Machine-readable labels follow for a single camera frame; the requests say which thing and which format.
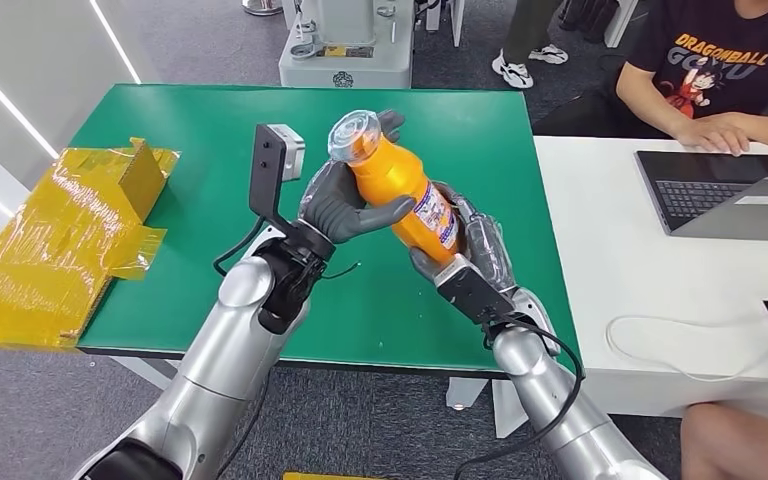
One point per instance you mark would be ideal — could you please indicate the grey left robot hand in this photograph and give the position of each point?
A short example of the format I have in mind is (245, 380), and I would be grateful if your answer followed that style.
(334, 205)

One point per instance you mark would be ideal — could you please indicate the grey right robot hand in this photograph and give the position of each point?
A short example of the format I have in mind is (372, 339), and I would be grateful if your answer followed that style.
(490, 245)

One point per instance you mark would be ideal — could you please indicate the orange plastic bottle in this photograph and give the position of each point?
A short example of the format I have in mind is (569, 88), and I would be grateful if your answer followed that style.
(394, 179)

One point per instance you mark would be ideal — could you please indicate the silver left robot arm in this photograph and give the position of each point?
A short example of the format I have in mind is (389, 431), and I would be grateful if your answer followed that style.
(225, 364)

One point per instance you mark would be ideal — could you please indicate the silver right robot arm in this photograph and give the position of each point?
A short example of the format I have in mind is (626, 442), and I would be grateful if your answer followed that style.
(543, 391)

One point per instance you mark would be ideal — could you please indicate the green topped table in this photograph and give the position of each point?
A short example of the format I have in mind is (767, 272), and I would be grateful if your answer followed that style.
(424, 119)

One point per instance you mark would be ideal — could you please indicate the white desk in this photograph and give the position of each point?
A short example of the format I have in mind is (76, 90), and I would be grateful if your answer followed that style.
(622, 265)

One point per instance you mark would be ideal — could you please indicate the white machine base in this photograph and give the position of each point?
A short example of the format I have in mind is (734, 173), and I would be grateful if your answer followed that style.
(357, 73)

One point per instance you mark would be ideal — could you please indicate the chrome stand base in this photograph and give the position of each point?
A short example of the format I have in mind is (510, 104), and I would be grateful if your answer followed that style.
(261, 9)

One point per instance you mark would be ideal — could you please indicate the walking person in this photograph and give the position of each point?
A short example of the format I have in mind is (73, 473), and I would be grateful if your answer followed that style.
(523, 26)

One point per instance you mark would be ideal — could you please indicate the white furniture legs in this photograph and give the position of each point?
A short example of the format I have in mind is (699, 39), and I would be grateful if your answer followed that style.
(455, 20)

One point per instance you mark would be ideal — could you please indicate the person's hand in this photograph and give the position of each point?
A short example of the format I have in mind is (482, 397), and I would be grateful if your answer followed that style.
(712, 132)

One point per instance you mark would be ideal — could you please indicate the black bag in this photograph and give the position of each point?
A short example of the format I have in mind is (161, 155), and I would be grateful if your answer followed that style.
(586, 13)

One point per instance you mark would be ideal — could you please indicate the grey laptop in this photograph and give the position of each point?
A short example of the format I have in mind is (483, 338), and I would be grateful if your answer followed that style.
(742, 215)

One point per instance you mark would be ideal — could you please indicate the white furniture panel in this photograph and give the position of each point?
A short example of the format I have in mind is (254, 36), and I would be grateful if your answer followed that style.
(619, 26)

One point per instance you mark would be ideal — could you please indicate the yellow flat object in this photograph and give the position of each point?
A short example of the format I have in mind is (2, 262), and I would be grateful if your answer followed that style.
(318, 477)

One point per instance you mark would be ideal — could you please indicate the yellow taped cardboard box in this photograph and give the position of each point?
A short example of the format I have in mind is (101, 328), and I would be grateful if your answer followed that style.
(39, 265)

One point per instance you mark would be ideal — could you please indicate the seated person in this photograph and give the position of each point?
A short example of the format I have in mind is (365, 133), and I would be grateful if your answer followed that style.
(722, 40)

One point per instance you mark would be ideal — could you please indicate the person's knee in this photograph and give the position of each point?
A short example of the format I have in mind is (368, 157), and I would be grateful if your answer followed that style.
(742, 444)

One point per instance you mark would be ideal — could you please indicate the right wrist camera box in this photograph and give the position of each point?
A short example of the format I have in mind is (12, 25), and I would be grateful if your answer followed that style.
(473, 291)

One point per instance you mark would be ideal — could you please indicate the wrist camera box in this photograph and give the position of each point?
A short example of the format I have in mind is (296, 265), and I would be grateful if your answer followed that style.
(473, 291)
(268, 172)

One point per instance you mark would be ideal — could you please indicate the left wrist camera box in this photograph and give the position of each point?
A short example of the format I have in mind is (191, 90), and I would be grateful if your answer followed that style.
(268, 172)

